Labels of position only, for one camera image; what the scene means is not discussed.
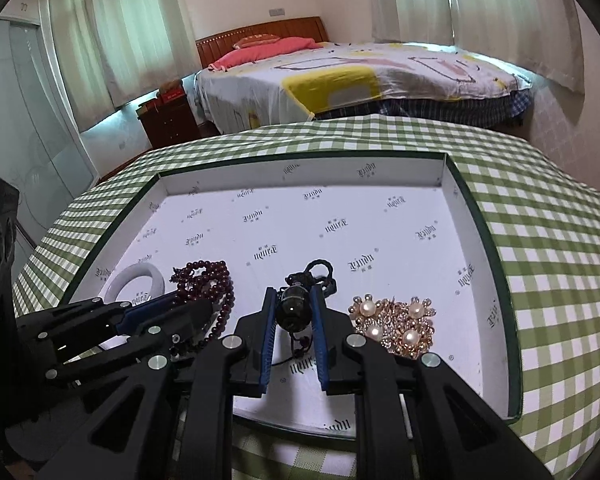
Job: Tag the blue plaid bed sheet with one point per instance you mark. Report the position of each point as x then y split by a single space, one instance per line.
455 108

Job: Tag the small cardboard box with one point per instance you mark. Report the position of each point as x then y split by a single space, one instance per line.
146 106

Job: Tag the green box with white lining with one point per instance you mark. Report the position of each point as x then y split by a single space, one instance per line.
330 200

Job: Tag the glass sliding wardrobe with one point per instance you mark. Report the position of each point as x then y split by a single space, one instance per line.
25 135

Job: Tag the red box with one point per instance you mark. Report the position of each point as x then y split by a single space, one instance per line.
172 94

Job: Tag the wooden bed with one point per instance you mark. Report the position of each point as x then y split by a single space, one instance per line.
280 27

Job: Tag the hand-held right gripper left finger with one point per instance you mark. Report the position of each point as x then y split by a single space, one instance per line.
267 345

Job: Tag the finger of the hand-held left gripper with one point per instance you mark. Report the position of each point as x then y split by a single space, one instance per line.
187 321
142 308

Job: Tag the red embroidered pillow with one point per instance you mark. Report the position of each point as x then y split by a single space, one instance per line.
255 40

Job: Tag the white jade bangle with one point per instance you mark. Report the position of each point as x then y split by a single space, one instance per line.
130 272

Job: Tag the green checkered tablecloth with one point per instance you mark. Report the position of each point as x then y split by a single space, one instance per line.
555 260

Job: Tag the brown stuffed toy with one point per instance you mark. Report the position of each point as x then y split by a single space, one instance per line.
170 84

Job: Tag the grey wall socket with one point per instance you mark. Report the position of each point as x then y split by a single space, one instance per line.
277 11

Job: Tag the printed white bedspread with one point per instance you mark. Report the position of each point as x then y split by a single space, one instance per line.
405 75

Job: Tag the pink pillow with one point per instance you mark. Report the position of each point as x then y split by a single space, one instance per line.
260 53

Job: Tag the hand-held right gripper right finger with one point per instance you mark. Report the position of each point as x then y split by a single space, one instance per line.
320 347

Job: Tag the wide white curtain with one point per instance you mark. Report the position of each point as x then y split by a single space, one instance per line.
515 15
145 25

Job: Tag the narrow white curtain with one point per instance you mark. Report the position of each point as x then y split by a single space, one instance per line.
80 45
410 0

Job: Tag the dark wooden nightstand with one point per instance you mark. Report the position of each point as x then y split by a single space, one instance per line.
167 122

